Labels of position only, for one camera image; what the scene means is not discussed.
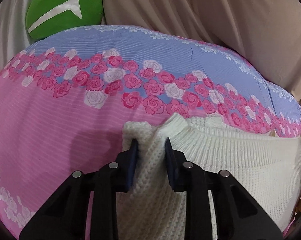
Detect beige draped curtain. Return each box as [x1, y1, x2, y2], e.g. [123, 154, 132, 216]
[103, 0, 301, 100]

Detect green plush cushion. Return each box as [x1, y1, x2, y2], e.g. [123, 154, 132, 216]
[26, 0, 103, 40]

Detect white red navy knit sweater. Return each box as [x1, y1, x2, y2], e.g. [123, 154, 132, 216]
[116, 114, 301, 239]

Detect pink floral bed sheet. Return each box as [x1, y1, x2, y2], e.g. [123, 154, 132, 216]
[0, 25, 301, 238]

